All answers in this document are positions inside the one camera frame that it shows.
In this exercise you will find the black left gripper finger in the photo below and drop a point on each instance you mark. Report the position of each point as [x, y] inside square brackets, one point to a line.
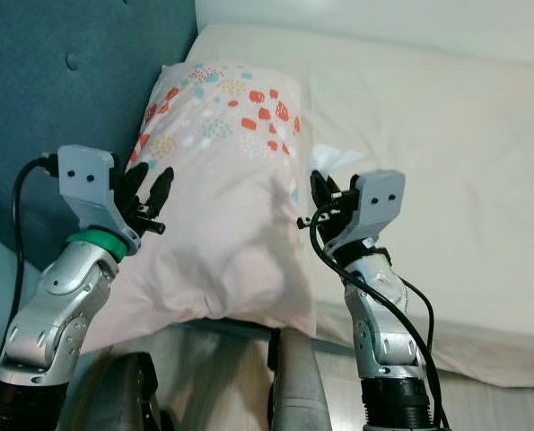
[161, 189]
[135, 181]

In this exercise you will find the pink patterned pillow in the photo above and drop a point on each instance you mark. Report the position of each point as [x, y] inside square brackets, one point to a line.
[213, 233]

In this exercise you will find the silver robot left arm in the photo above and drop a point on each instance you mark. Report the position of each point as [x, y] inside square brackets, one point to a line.
[51, 314]

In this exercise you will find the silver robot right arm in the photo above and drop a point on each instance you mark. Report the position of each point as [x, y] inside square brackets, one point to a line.
[379, 332]

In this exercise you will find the mattress with cream sheet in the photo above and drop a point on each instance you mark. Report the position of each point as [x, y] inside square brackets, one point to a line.
[437, 108]

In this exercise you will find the grey robot left leg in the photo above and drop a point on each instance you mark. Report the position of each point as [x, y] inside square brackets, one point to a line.
[132, 395]

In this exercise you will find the grey robot leg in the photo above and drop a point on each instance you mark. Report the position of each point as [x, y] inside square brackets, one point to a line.
[302, 386]
[132, 395]

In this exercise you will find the grey robot right leg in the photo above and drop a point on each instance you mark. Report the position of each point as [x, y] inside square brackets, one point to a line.
[302, 386]

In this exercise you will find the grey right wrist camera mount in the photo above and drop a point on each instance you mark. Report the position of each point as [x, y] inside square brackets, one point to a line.
[379, 202]

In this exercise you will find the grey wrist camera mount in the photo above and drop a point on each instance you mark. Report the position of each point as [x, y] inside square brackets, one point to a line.
[379, 202]
[91, 189]

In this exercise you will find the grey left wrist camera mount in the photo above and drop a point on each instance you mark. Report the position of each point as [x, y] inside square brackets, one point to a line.
[91, 189]

